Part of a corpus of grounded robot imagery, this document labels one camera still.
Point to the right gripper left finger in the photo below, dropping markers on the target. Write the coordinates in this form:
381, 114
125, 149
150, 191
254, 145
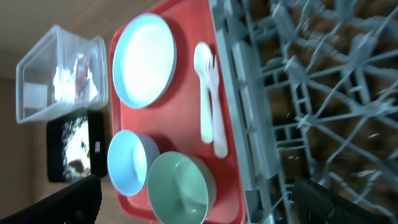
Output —
77, 203

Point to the mint green bowl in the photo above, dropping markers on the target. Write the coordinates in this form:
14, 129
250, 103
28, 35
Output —
181, 189

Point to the light blue bowl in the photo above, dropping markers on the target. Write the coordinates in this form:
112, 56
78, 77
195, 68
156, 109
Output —
130, 156

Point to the clear plastic waste bin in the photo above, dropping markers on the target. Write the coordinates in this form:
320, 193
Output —
35, 72

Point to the food scraps and rice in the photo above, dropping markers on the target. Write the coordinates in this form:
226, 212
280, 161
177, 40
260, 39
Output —
75, 149

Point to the black food waste tray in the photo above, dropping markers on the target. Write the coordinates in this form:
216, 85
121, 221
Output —
97, 145

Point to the pink plastic fork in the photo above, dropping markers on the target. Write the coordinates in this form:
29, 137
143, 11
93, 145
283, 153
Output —
212, 79

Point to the white plastic spoon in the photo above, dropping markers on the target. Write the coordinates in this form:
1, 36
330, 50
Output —
201, 55

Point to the white napkin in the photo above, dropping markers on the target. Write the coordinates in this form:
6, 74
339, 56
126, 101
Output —
64, 86

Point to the light blue plate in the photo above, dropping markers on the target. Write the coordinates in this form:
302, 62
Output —
144, 61

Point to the grey dishwasher rack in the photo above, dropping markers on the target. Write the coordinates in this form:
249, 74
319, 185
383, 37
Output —
311, 88

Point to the red sauce packet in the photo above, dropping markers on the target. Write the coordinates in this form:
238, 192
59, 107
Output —
81, 75

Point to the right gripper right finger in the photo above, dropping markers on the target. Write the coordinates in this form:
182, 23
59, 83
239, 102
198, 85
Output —
316, 204

